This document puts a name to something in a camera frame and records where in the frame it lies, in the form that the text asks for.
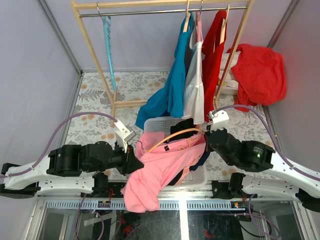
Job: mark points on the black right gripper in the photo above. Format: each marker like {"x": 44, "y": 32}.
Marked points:
{"x": 224, "y": 129}

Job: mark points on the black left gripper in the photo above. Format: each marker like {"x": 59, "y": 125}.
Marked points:
{"x": 132, "y": 163}

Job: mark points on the pink t shirt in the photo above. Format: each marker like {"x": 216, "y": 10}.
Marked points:
{"x": 161, "y": 166}

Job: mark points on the orange hanger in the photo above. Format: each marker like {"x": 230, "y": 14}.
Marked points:
{"x": 198, "y": 130}

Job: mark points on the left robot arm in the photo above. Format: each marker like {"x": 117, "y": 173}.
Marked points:
{"x": 69, "y": 170}

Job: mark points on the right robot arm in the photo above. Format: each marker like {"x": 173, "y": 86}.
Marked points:
{"x": 267, "y": 172}

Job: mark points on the white t shirt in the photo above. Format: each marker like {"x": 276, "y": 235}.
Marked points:
{"x": 193, "y": 98}

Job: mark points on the teal t shirt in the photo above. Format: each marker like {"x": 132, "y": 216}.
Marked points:
{"x": 169, "y": 100}

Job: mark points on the wooden hanger right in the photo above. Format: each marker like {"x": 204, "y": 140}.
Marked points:
{"x": 224, "y": 25}

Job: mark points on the red hanging t shirt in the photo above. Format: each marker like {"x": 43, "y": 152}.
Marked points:
{"x": 212, "y": 49}

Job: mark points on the pink hanger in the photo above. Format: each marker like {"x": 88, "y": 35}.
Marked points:
{"x": 199, "y": 23}

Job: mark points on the cream wooden hanger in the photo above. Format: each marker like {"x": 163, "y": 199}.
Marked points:
{"x": 187, "y": 17}

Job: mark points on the light blue hanger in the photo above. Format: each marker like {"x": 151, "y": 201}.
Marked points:
{"x": 106, "y": 21}

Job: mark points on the peach garment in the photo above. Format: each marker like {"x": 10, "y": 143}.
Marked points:
{"x": 196, "y": 155}

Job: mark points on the white laundry basket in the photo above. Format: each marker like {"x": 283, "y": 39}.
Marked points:
{"x": 194, "y": 179}

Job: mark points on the black garment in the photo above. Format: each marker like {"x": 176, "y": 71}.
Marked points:
{"x": 182, "y": 125}

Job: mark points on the floral mat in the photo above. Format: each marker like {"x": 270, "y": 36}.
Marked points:
{"x": 91, "y": 97}

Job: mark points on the red cloth pile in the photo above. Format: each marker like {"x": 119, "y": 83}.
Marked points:
{"x": 260, "y": 73}

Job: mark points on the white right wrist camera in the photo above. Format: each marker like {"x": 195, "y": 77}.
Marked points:
{"x": 217, "y": 120}

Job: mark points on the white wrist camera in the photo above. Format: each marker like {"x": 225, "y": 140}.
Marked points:
{"x": 123, "y": 135}
{"x": 217, "y": 120}

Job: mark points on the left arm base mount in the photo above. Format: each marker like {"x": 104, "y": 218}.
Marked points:
{"x": 114, "y": 189}

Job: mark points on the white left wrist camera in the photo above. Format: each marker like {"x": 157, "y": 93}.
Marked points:
{"x": 123, "y": 135}

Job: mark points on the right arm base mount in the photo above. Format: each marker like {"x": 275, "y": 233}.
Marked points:
{"x": 220, "y": 190}

